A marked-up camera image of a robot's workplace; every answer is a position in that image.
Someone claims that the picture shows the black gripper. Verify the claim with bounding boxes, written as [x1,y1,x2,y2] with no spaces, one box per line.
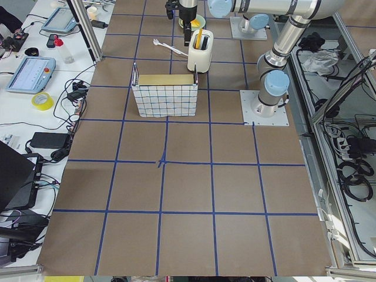
[165,0,197,46]

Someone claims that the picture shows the near blue teach pendant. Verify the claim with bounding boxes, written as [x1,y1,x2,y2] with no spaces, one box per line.
[5,56,56,94]

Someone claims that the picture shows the clear bottle with red cap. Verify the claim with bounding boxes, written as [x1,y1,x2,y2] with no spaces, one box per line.
[54,35,75,64]

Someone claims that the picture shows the wire basket with grid liner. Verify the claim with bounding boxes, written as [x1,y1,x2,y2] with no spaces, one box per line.
[132,63,199,118]

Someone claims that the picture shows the white toaster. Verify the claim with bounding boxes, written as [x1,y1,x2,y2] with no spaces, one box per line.
[187,29,214,73]

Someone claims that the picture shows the yellow tape roll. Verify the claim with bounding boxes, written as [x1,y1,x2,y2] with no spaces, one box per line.
[31,92,54,111]

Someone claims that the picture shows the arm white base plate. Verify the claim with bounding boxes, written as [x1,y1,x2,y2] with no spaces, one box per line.
[230,14,268,41]
[240,90,289,126]

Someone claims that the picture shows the black phone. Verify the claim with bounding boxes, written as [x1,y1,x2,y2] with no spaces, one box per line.
[46,34,58,49]

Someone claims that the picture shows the black power adapter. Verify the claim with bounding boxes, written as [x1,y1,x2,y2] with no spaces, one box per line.
[30,132,69,149]

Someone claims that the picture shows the white paper cup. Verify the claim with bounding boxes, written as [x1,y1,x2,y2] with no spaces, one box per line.
[86,6,98,21]

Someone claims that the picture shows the blue teach pendant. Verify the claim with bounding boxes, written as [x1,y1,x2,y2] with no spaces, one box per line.
[41,7,76,33]
[5,56,56,94]

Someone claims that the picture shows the yellow green bowl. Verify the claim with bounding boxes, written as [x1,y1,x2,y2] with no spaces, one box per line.
[191,14,206,31]

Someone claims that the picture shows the far blue teach pendant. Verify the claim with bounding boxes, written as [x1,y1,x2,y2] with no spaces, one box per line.
[41,7,76,33]

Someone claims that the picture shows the aluminium frame post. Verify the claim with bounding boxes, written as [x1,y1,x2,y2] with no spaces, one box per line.
[67,0,102,63]

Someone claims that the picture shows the yellow sponge toast slice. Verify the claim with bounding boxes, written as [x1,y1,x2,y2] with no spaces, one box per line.
[194,28,203,49]

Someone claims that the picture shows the white crumpled cloth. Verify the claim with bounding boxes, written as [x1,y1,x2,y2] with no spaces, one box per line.
[302,50,338,76]

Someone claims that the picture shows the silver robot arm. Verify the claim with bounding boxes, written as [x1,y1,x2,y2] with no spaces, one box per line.
[207,0,344,75]
[165,1,268,46]

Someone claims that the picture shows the black laptop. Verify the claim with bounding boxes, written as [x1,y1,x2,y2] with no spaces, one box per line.
[1,142,42,211]

